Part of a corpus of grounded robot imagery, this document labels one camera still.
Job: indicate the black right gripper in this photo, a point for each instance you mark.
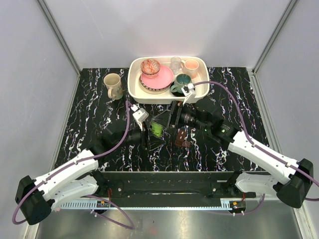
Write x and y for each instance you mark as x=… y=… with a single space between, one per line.
x=167 y=117

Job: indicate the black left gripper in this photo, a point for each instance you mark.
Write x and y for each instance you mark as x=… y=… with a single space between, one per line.
x=154 y=141

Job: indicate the green pill bottle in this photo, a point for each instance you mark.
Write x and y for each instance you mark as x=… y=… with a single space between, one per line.
x=156 y=129

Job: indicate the brown pill organizer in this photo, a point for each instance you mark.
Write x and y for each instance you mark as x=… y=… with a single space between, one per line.
x=180 y=139

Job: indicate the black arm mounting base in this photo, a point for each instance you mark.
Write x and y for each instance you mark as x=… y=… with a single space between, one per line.
x=206 y=184

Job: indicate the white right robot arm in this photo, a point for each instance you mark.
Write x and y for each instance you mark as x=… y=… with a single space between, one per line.
x=289 y=180

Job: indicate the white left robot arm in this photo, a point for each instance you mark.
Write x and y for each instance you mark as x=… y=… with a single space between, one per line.
x=79 y=177

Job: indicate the black saucer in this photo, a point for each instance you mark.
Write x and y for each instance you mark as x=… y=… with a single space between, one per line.
x=175 y=94

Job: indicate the striped rim plate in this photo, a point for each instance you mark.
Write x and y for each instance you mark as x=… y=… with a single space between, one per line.
x=151 y=90

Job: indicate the teal green mug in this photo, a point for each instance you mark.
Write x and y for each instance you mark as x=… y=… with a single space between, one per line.
x=180 y=81

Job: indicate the pink plate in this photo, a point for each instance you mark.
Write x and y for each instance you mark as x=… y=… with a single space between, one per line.
x=163 y=79

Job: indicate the white rectangular basin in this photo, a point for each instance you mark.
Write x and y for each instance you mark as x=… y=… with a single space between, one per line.
x=140 y=95

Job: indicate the red patterned glass bowl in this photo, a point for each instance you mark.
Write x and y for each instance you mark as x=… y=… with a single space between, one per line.
x=150 y=67

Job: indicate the peach pink mug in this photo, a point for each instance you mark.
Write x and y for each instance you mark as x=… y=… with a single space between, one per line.
x=191 y=68

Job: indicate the clear glass cup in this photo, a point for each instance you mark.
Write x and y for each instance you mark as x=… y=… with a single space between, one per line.
x=176 y=65

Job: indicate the beige floral mug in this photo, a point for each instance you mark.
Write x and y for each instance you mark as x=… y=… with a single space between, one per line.
x=114 y=86

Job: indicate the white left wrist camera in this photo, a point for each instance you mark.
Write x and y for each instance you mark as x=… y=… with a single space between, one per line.
x=139 y=115

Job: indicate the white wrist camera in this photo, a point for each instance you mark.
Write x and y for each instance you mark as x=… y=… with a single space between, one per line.
x=189 y=94
x=139 y=115

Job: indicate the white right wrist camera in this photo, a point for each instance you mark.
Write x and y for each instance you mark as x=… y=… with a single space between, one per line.
x=189 y=94

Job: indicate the white slotted cable duct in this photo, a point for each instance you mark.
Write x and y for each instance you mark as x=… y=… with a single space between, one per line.
x=90 y=204

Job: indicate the left aluminium frame post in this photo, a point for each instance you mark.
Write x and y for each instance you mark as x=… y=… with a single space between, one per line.
x=58 y=34

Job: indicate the aluminium frame post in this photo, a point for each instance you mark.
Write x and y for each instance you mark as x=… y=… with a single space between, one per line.
x=58 y=34
x=275 y=34

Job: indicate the right aluminium frame post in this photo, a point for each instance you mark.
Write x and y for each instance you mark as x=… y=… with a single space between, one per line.
x=275 y=34

